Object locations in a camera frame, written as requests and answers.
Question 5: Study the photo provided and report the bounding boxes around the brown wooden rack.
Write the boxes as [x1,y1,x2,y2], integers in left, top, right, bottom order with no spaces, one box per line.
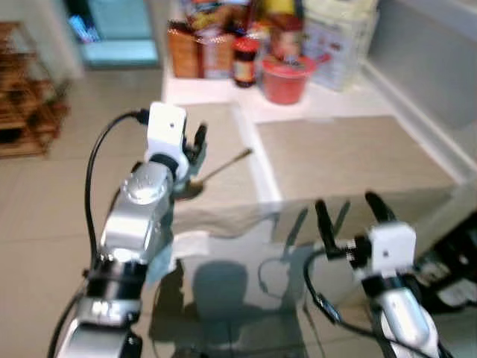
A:
[0,21,70,160]

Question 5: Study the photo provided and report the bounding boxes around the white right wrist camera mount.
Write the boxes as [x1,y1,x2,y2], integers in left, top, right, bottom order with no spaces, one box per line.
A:
[367,222,417,279]

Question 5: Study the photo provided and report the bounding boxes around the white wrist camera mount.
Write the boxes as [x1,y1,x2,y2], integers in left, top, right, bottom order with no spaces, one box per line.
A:
[145,102,189,168]
[367,222,417,279]

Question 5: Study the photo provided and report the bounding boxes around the red plastic bucket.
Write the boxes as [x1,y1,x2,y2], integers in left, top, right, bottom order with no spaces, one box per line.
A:
[260,55,318,106]

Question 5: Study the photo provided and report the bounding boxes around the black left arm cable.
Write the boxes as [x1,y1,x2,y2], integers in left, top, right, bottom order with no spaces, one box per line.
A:
[83,109,151,271]

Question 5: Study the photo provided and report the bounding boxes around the dark jar with red lid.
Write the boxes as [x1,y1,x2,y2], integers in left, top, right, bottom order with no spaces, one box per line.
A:
[232,37,261,90]

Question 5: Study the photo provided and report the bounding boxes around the white printed box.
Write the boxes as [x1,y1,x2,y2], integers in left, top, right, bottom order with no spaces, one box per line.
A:
[301,0,379,93]

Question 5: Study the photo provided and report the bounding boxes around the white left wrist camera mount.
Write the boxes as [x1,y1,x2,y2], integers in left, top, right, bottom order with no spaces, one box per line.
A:
[145,102,189,168]

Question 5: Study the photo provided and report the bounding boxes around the metal framed glass door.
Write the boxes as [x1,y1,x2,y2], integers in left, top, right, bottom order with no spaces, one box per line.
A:
[66,0,162,69]

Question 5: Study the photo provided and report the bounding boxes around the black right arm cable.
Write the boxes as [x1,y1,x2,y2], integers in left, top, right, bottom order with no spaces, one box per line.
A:
[302,249,392,348]

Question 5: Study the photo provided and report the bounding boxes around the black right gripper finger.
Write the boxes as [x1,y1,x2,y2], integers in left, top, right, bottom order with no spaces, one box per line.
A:
[364,191,398,225]
[315,198,337,252]

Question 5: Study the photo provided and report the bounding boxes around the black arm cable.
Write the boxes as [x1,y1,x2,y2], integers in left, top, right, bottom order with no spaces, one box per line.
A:
[302,249,392,348]
[83,109,151,271]

